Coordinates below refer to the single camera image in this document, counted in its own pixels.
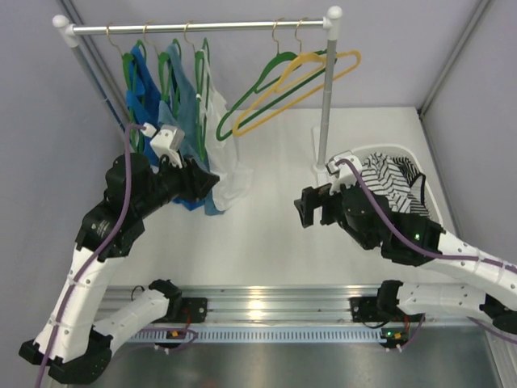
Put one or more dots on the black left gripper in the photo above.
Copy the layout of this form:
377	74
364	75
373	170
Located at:
193	178

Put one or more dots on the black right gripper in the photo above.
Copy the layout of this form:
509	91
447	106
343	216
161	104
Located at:
306	204

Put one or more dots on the white tank top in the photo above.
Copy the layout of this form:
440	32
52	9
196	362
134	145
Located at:
223	158

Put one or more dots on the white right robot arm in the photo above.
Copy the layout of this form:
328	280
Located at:
486	292

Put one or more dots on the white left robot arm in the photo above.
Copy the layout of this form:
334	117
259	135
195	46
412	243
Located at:
74	347

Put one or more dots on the teal tank top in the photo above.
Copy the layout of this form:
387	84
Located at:
186	119

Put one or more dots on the black white striped top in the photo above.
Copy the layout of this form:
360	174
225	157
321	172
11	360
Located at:
384	177

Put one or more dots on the royal blue tank top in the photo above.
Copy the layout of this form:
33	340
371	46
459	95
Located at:
149	93

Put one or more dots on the green hanger with teal top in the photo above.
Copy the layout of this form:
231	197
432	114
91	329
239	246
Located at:
170	95

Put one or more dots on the green hanger with blue top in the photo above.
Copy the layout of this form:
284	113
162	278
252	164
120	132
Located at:
130	73

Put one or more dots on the yellow hanger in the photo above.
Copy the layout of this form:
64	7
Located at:
344	64

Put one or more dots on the black trimmed striped garment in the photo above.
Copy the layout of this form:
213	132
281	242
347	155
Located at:
416	182

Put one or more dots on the silver white clothes rack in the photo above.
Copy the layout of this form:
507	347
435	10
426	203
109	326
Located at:
330	23

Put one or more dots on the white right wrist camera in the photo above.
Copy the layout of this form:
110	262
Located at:
339	170

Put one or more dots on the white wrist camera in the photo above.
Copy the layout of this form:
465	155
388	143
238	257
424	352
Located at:
165	141
339	170

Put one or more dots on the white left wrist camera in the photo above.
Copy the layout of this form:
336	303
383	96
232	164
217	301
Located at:
165	141

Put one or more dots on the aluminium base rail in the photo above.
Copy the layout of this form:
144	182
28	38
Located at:
276	305

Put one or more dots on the white slotted cable duct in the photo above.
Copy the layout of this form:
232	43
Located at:
274	335

